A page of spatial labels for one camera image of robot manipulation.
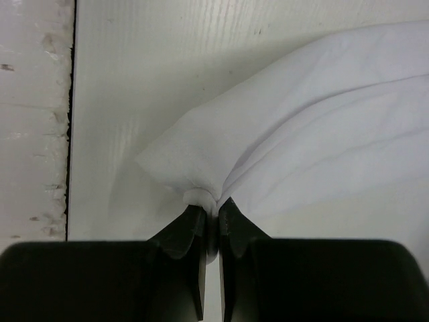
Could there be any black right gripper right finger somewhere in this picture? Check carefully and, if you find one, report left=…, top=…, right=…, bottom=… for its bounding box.
left=219, top=200, right=428, bottom=321

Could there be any white t-shirt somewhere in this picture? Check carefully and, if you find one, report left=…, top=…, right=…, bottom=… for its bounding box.
left=135, top=21, right=428, bottom=268

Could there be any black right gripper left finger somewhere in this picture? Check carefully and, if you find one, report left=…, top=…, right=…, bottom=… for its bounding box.
left=1, top=206, right=206, bottom=321

